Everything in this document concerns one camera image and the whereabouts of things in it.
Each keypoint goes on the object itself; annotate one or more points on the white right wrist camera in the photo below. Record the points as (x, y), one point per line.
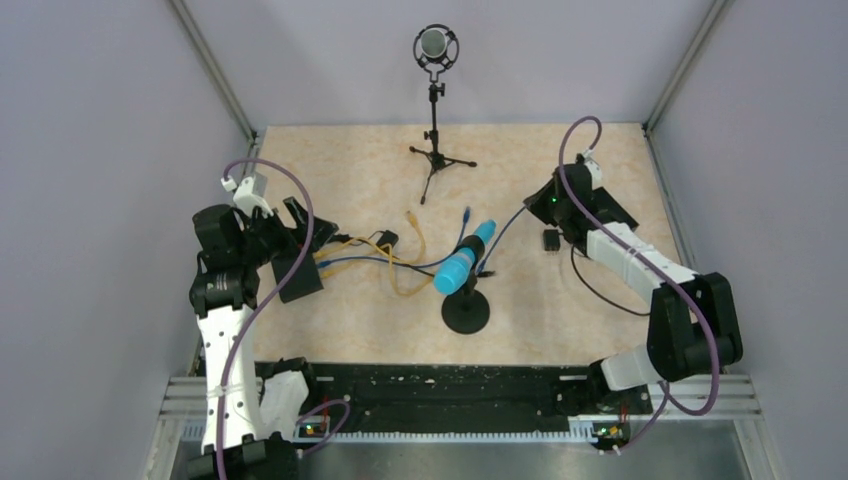
(586, 158)

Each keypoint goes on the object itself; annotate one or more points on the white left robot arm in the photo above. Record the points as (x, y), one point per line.
(235, 243)

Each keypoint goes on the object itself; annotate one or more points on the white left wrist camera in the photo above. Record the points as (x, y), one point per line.
(248, 194)

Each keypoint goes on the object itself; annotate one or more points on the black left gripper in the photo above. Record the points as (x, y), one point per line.
(290, 236)

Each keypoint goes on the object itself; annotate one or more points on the black tripod microphone stand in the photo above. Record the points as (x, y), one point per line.
(437, 160)

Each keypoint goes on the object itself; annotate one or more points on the black power adapter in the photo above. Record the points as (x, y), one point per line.
(551, 240)
(386, 238)

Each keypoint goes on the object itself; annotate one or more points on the blue microphone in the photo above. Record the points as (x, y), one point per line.
(465, 310)

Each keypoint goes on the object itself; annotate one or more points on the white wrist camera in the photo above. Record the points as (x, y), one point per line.
(248, 194)
(586, 158)

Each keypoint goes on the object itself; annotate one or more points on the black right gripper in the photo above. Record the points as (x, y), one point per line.
(554, 181)

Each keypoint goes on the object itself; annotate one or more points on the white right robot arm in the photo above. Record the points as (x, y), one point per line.
(566, 282)

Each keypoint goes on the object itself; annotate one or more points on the silver condenser microphone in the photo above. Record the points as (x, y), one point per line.
(436, 45)

